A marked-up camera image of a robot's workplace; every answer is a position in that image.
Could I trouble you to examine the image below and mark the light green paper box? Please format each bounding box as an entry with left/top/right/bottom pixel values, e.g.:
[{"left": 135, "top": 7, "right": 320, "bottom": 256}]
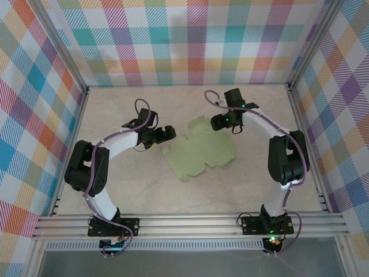
[{"left": 161, "top": 114, "right": 239, "bottom": 182}]

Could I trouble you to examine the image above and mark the aluminium rail holding arm bases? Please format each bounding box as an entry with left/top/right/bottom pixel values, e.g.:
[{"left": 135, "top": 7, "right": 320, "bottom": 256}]
[{"left": 31, "top": 212, "right": 351, "bottom": 240}]

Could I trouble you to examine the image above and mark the green circuit board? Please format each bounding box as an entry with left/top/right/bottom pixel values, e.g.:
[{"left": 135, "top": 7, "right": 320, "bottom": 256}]
[{"left": 99, "top": 238, "right": 127, "bottom": 250}]

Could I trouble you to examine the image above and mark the black controller with orange part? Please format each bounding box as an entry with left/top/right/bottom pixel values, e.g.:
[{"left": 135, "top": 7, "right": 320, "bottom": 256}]
[{"left": 263, "top": 236, "right": 282, "bottom": 248}]

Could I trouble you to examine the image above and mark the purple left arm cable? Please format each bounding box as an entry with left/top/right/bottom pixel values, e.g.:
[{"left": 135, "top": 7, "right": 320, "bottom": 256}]
[{"left": 82, "top": 98, "right": 160, "bottom": 259}]

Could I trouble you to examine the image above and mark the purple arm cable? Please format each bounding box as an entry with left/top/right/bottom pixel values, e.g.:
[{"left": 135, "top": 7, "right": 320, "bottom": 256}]
[
  {"left": 82, "top": 98, "right": 160, "bottom": 259},
  {"left": 204, "top": 90, "right": 308, "bottom": 257}
]

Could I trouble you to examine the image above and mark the aluminium side rail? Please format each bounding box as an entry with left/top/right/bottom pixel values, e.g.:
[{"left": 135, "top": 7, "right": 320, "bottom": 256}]
[
  {"left": 286, "top": 85, "right": 332, "bottom": 214},
  {"left": 48, "top": 86, "right": 91, "bottom": 217}
]

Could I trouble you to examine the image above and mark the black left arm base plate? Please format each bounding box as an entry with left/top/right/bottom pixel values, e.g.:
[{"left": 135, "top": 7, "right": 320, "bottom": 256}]
[{"left": 87, "top": 218, "right": 141, "bottom": 238}]

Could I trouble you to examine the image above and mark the slotted grey cable duct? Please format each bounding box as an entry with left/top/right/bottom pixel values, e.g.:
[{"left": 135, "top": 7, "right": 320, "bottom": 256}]
[{"left": 44, "top": 238, "right": 266, "bottom": 251}]

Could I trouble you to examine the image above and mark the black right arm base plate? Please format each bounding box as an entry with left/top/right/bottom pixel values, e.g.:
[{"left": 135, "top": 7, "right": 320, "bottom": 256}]
[{"left": 241, "top": 215, "right": 294, "bottom": 235}]

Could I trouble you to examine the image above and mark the aluminium corner post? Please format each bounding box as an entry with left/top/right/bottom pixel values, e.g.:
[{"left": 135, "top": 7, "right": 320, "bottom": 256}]
[
  {"left": 287, "top": 0, "right": 346, "bottom": 91},
  {"left": 30, "top": 0, "right": 90, "bottom": 95}
]

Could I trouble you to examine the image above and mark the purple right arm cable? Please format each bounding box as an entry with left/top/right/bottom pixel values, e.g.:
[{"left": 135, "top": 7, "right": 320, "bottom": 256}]
[{"left": 204, "top": 90, "right": 308, "bottom": 257}]

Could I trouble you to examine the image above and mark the aluminium frame leg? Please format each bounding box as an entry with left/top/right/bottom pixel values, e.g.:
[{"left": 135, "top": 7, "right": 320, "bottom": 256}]
[
  {"left": 335, "top": 236, "right": 359, "bottom": 277},
  {"left": 26, "top": 239, "right": 49, "bottom": 277}
]

